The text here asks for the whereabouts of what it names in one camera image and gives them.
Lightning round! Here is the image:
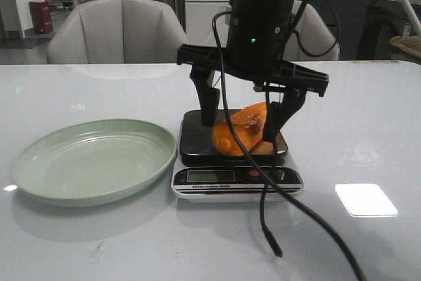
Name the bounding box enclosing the dark appliance at right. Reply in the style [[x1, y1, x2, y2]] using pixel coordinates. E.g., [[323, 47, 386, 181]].
[[356, 0, 416, 60]]

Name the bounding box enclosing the red trash bin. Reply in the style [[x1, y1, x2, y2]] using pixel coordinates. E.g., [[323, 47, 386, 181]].
[[29, 1, 53, 34]]

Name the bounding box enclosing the black silver kitchen scale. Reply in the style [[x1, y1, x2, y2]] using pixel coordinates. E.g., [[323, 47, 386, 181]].
[[171, 110, 305, 203]]

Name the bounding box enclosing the grey left armchair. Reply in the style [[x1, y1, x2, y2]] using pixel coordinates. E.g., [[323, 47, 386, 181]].
[[46, 0, 188, 64]]

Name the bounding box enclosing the beige cushion at right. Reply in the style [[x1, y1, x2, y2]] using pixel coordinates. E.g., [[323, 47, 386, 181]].
[[389, 36, 421, 64]]

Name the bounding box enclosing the grey right armchair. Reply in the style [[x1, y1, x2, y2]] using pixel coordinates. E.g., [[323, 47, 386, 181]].
[[201, 0, 341, 63]]

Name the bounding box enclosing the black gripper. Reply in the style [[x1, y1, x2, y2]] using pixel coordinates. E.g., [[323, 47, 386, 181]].
[[177, 44, 329, 141]]

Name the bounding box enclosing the orange corn cob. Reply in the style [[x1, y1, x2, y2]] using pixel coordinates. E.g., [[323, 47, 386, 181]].
[[212, 102, 267, 157]]

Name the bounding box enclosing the grey armchair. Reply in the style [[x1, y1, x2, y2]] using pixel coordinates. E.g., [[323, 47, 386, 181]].
[[46, 0, 188, 64], [201, 0, 341, 63]]

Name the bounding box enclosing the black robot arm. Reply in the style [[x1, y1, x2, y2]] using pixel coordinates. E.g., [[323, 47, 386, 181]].
[[177, 0, 329, 141]]

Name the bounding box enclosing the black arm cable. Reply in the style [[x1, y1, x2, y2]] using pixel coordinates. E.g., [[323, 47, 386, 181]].
[[211, 0, 368, 281]]

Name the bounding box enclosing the pale green plate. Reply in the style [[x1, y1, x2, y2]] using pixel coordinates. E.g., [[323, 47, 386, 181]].
[[11, 119, 177, 207]]

